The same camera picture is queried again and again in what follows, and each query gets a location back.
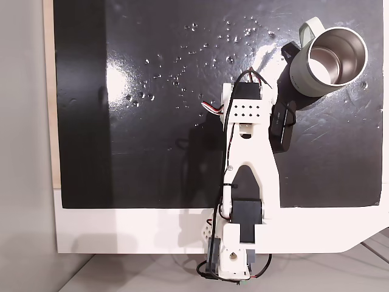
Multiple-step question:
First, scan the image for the pale green steel mug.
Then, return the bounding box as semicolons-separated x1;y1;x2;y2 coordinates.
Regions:
281;17;369;98

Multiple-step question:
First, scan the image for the black table mat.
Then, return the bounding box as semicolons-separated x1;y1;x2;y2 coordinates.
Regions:
53;0;382;210

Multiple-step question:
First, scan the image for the red white black wire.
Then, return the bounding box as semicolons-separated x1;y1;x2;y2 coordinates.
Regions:
201;102;226;115

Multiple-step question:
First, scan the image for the black camera cable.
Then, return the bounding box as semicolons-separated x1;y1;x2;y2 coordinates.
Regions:
212;70;268;262

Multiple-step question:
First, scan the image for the black oval camera box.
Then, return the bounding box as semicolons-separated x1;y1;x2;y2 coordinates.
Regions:
268;101;297;153

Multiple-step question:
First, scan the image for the black base power cable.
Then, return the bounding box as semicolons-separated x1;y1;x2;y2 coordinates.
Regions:
196;252;273;283

